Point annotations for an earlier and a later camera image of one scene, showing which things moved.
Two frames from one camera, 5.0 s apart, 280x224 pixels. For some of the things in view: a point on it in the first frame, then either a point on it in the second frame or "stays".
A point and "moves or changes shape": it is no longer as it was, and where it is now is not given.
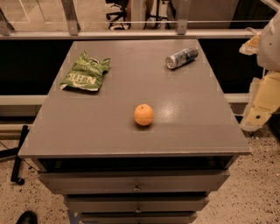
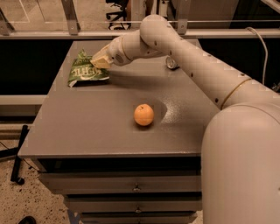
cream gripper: (269, 46) → (115, 53)
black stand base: (14, 152) stays
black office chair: (118, 18) stays
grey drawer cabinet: (136, 131) stays
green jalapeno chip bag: (86, 73) moves or changes shape
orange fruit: (143, 115) stays
